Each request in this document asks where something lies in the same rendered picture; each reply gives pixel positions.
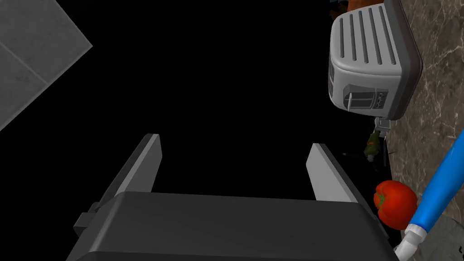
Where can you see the small green bottle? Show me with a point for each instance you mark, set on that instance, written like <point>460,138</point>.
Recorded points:
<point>372,145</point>

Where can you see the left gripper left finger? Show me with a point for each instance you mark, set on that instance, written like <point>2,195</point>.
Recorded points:
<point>139,170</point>

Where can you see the red tomato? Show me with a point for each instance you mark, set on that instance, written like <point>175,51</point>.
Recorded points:
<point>396,204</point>

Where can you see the grey toaster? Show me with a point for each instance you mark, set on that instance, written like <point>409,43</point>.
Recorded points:
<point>373,61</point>

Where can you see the blue and white bottle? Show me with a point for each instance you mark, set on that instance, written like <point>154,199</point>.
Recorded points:
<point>436,192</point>

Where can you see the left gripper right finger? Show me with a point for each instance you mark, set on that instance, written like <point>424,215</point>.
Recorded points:
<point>328,175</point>

